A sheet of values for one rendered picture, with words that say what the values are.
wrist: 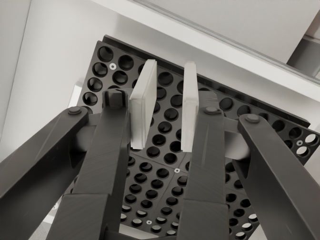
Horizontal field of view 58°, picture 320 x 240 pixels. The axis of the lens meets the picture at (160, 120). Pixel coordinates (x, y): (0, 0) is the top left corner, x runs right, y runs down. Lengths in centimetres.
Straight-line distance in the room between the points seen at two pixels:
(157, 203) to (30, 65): 20
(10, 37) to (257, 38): 28
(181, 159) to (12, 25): 20
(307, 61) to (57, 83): 31
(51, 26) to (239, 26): 22
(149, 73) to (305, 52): 30
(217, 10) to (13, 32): 23
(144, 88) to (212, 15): 24
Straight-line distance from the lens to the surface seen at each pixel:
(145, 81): 16
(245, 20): 39
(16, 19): 31
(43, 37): 33
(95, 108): 26
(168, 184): 30
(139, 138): 15
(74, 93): 32
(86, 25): 31
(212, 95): 17
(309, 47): 44
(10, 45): 32
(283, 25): 41
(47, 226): 167
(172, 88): 25
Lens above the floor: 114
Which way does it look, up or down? 65 degrees down
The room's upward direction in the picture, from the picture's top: 179 degrees counter-clockwise
